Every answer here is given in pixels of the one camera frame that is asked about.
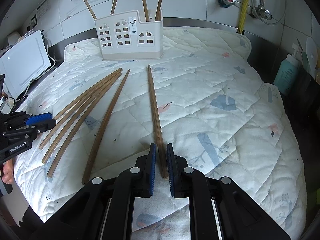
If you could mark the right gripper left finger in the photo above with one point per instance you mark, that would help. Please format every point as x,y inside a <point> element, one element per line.
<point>147,165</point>

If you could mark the teal soap dispenser bottle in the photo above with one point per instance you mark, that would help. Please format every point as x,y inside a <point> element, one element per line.
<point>287,74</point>

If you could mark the gas valve red knob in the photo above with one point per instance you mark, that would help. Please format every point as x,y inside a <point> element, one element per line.
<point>226,3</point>

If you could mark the white quilted mat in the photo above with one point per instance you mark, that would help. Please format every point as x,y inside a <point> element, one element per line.
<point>213,107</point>

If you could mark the person left hand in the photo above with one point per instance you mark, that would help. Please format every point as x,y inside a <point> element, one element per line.
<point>8,172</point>

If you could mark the cream plastic utensil holder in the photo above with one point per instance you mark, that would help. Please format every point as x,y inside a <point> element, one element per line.
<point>128,36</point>

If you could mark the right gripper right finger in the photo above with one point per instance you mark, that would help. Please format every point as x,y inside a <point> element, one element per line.
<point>177,177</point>

